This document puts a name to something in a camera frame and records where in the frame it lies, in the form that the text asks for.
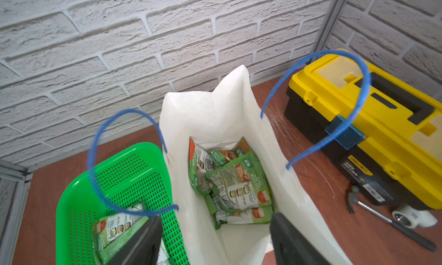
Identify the green plastic basket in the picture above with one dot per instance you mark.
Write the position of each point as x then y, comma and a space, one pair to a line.
137, 174

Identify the yellow black toolbox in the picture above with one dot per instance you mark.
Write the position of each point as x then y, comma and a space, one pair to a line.
393, 149

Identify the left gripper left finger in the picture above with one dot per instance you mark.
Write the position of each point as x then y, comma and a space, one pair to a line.
143, 248

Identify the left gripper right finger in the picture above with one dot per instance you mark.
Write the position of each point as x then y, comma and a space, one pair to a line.
290, 246

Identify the yellow corn soup packet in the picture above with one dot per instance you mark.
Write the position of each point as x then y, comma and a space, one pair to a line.
260, 215

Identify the green packet red label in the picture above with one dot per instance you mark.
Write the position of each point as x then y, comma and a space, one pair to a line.
108, 229

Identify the green soup packet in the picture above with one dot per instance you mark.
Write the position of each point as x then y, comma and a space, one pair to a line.
200, 163

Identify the white blue checkered paper bag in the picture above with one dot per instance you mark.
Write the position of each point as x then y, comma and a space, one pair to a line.
225, 115

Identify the green packet at basket top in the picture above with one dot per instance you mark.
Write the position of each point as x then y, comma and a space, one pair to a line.
104, 257

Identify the green packet with ham picture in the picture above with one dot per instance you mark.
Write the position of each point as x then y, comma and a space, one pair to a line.
241, 184

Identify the small hammer black handle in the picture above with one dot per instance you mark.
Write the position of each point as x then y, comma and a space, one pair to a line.
353, 199

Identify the white pvc pipe fitting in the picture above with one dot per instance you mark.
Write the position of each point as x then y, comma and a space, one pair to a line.
411, 218

